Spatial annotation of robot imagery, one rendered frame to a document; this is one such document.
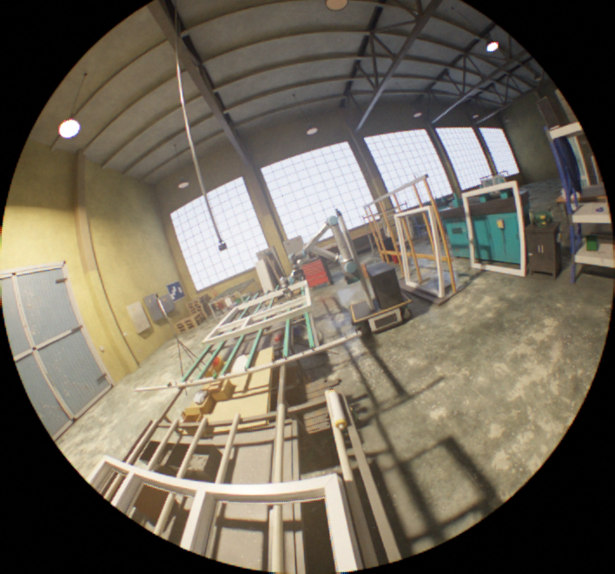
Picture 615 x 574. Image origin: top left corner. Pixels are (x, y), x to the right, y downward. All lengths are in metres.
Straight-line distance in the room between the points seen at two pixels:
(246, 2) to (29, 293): 9.23
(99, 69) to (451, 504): 9.33
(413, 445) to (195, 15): 8.58
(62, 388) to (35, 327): 1.61
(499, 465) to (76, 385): 7.51
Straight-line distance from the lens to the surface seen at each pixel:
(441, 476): 1.67
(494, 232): 4.29
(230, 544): 1.21
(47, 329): 6.88
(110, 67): 7.79
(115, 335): 7.48
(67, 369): 6.90
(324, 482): 0.75
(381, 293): 2.85
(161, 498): 1.53
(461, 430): 1.82
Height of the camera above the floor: 1.60
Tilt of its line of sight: 7 degrees down
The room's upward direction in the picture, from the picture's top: 21 degrees counter-clockwise
